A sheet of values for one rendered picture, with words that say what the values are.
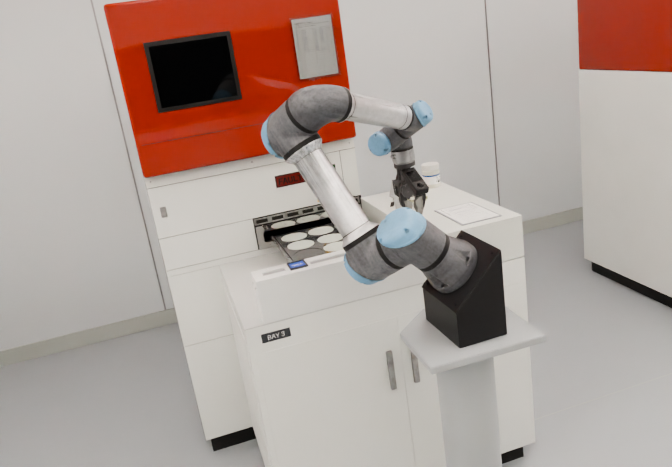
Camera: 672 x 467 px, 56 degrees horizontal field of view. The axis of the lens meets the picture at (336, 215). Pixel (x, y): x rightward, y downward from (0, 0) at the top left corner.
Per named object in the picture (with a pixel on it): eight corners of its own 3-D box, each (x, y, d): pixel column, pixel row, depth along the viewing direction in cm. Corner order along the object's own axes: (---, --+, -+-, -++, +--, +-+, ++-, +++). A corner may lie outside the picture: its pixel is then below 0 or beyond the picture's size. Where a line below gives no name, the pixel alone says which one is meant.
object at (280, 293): (257, 312, 198) (249, 271, 194) (417, 271, 211) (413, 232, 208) (263, 324, 189) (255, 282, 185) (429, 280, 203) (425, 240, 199)
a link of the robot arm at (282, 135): (397, 275, 159) (279, 97, 161) (358, 296, 169) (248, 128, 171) (418, 257, 169) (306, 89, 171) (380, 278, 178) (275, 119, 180)
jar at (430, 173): (420, 186, 260) (418, 164, 257) (436, 183, 262) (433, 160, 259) (428, 189, 253) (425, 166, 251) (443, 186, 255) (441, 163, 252)
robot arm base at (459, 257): (485, 260, 158) (458, 240, 154) (445, 303, 162) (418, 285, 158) (464, 234, 172) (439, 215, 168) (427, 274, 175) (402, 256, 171)
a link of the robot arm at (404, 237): (445, 257, 155) (406, 229, 150) (407, 278, 164) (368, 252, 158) (447, 222, 163) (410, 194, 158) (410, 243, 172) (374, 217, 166)
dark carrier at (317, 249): (274, 237, 245) (274, 236, 245) (357, 218, 254) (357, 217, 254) (295, 264, 213) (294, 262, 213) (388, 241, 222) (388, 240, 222)
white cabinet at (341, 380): (255, 443, 269) (218, 266, 246) (457, 380, 293) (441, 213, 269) (289, 553, 210) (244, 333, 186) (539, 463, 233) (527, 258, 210)
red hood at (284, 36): (142, 150, 294) (111, 17, 277) (308, 119, 314) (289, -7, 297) (143, 179, 224) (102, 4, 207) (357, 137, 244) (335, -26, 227)
